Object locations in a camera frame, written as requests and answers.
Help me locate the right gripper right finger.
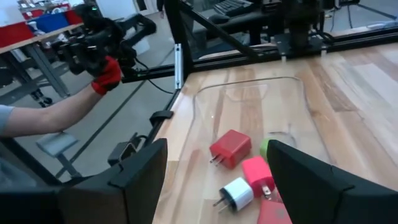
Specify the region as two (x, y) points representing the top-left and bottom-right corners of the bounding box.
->
(266, 139), (355, 224)

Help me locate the red storage bin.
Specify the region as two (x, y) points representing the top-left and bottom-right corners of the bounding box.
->
(0, 21), (35, 48)

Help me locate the black aluminium table frame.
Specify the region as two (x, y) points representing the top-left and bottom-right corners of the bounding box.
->
(121, 0), (398, 147)

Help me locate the red cube USB charger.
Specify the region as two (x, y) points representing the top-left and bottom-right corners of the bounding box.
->
(209, 129), (252, 170)

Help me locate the person's hand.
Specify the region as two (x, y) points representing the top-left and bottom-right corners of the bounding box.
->
(91, 55), (123, 96)

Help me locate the clear plastic bin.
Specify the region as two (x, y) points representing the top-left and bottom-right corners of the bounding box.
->
(178, 75), (332, 224)

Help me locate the long red USB charger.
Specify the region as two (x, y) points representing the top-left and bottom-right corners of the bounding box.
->
(256, 198), (293, 224)

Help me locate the black computer keyboard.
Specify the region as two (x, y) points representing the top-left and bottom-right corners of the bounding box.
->
(212, 0), (256, 17)

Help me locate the blue storage bin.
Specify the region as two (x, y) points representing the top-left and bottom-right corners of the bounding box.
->
(29, 12), (71, 34)

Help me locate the black curved bracket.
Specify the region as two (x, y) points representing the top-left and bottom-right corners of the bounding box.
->
(149, 110), (174, 127)

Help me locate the black computer mouse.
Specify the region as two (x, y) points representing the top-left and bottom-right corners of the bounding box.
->
(208, 14), (231, 25)

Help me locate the person's forearm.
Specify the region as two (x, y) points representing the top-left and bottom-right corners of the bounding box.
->
(0, 83), (103, 139)

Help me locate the silver metal bracket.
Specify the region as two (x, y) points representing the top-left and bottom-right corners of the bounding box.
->
(174, 43), (183, 90)

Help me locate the green white USB charger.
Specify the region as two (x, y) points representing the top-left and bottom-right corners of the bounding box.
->
(259, 138), (272, 162)

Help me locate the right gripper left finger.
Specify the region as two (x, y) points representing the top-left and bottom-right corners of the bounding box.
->
(58, 138), (169, 224)

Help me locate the pink white USB charger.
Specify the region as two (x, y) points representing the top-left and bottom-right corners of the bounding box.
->
(241, 156), (277, 198)

